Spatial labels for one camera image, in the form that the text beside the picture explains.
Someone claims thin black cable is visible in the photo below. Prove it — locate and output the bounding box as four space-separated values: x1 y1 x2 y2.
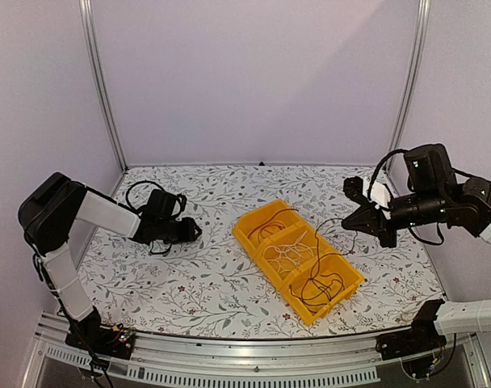
247 208 301 239

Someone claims green cable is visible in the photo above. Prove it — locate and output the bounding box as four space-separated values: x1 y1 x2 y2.
289 272 347 307
308 217 358 292

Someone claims right rear aluminium post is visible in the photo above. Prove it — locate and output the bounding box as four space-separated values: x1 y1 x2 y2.
384 0 432 162

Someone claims yellow three-compartment bin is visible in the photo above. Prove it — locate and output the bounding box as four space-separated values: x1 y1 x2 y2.
233 200 364 327

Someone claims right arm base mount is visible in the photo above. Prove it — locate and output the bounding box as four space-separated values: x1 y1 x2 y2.
376 299 447 380

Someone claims floral table cloth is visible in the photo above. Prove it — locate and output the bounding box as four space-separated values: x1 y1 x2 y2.
79 166 443 340

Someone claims aluminium post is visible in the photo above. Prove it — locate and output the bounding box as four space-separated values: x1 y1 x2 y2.
78 0 128 172
384 0 432 162

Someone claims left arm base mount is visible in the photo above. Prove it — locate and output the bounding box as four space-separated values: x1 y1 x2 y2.
65 308 136 360

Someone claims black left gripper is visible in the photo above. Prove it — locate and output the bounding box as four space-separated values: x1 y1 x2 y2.
157 217 200 246

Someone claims left rear aluminium post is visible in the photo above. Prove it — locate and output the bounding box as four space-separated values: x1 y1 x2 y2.
78 0 128 172

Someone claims white cable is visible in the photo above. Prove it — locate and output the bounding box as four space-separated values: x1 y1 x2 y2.
281 242 323 270
277 228 315 264
261 242 295 276

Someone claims aluminium front rail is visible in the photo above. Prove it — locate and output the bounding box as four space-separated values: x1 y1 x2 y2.
23 313 491 387

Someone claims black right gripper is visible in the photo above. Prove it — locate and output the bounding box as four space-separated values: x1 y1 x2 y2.
342 188 447 248

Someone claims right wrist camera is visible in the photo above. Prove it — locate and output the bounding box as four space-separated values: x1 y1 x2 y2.
342 176 392 210

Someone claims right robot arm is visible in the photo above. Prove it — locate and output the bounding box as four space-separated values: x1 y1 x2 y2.
342 143 491 352

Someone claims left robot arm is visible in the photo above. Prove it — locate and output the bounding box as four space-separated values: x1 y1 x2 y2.
17 172 202 351

